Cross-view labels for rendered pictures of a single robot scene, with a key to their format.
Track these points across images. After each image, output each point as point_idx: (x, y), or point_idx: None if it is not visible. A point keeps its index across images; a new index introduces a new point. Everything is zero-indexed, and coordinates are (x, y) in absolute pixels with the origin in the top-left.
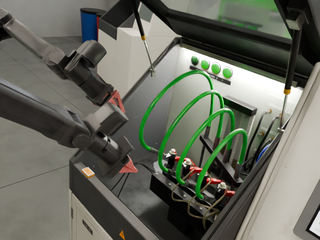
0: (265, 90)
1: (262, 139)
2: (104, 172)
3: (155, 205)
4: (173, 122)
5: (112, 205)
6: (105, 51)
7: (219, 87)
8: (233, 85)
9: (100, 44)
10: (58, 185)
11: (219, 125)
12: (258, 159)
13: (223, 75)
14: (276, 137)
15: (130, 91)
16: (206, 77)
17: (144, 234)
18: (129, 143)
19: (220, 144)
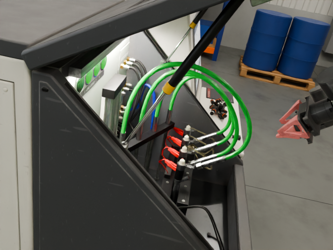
0: (118, 50)
1: (141, 88)
2: (312, 134)
3: None
4: (232, 106)
5: (249, 219)
6: (320, 73)
7: (97, 88)
8: (104, 71)
9: (331, 66)
10: None
11: (145, 109)
12: (184, 88)
13: (101, 69)
14: (170, 67)
15: (165, 195)
16: (160, 70)
17: (243, 188)
18: (297, 111)
19: (220, 87)
